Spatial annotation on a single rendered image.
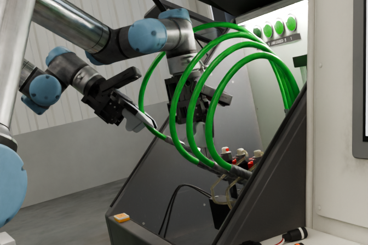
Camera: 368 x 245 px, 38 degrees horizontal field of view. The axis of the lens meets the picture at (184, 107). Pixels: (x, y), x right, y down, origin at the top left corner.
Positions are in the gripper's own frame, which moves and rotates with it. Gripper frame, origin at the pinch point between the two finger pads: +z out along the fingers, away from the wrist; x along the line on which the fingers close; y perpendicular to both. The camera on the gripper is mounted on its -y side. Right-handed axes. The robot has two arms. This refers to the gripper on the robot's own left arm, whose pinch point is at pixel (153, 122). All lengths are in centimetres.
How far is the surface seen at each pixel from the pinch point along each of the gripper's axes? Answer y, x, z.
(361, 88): -30, 43, 39
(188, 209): 17.8, -27.3, 16.3
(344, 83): -30, 39, 36
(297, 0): -46.7, -1.4, 11.7
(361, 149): -22, 42, 45
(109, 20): -6, -596, -352
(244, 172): -6.6, 24.9, 30.2
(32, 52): 94, -521, -382
